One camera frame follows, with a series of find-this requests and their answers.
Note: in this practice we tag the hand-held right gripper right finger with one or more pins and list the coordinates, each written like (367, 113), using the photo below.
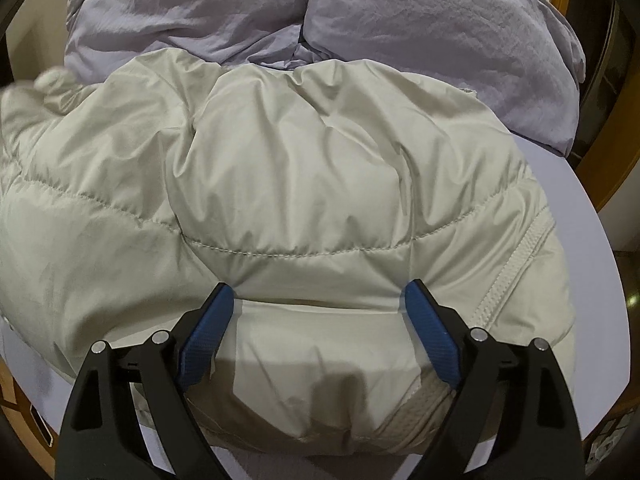
(434, 332)

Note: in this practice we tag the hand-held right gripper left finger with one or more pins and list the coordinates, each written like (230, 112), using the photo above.
(205, 332)

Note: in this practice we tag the white puffer jacket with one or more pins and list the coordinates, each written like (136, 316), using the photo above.
(320, 170)

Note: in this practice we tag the bed with lavender sheet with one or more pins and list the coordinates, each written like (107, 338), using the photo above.
(590, 280)

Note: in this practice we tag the large lavender pillow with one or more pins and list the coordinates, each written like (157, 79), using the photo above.
(175, 15)

